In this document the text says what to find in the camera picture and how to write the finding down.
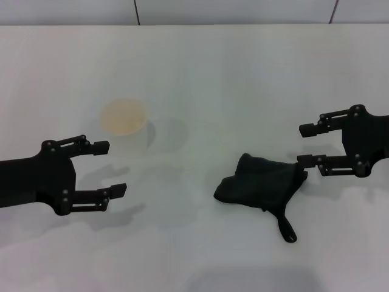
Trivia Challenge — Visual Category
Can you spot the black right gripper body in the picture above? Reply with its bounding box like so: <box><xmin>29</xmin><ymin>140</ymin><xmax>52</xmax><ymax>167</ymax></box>
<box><xmin>341</xmin><ymin>104</ymin><xmax>389</xmax><ymax>177</ymax></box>

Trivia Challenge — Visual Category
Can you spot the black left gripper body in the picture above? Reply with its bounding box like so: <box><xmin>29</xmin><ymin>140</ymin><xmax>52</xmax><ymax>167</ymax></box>
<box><xmin>0</xmin><ymin>139</ymin><xmax>76</xmax><ymax>217</ymax></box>

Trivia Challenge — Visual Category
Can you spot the white paper cup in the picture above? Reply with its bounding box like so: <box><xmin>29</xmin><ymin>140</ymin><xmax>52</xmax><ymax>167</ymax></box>
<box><xmin>100</xmin><ymin>97</ymin><xmax>157</xmax><ymax>150</ymax></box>

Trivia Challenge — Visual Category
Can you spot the dark blue rag with loop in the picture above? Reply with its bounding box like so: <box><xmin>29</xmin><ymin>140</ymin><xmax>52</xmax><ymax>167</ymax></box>
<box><xmin>213</xmin><ymin>153</ymin><xmax>308</xmax><ymax>243</ymax></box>

